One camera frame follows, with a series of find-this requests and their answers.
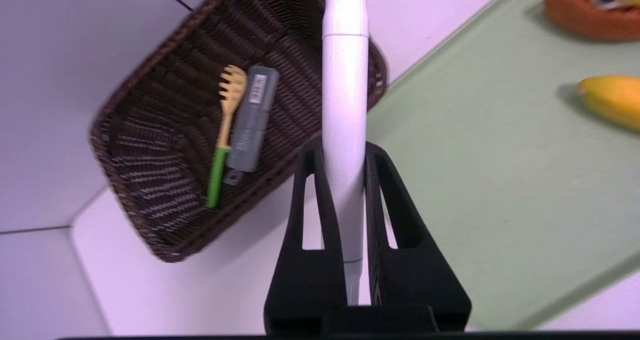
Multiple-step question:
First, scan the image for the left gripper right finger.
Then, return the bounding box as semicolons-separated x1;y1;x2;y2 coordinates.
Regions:
364;141;472;332

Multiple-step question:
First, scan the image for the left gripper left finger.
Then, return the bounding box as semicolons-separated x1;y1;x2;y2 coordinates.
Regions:
263;140;349;334

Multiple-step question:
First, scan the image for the grey plastic case with barcode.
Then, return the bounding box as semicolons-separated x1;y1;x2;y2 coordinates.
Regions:
223;65;280;187

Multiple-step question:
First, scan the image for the white marker pen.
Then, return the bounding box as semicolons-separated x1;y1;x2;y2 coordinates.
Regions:
321;0;370;306

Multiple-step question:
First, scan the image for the wooden spork with green handle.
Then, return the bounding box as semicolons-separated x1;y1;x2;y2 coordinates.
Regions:
205;65;249;210

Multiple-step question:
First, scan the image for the yellow banana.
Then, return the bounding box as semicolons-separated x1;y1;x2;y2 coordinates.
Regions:
576;76;640;133

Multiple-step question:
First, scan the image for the dark brown wicker basket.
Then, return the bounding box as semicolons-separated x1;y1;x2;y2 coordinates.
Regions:
89;0;388;263

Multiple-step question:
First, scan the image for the light green plastic tray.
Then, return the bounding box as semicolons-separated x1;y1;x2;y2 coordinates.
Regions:
367;0;640;331

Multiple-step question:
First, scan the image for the orange fruit tart slice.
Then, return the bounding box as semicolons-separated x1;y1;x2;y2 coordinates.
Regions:
543;0;640;43

